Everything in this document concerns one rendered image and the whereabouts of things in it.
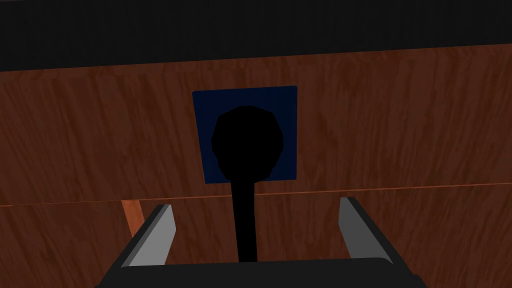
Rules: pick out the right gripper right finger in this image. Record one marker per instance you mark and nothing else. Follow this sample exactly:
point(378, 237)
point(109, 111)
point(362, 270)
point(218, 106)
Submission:
point(358, 236)

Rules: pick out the black knob on blue plate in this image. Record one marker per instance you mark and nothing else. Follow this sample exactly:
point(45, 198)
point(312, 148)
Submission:
point(247, 140)

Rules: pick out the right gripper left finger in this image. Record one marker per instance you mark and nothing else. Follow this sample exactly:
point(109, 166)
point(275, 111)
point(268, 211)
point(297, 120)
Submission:
point(154, 242)

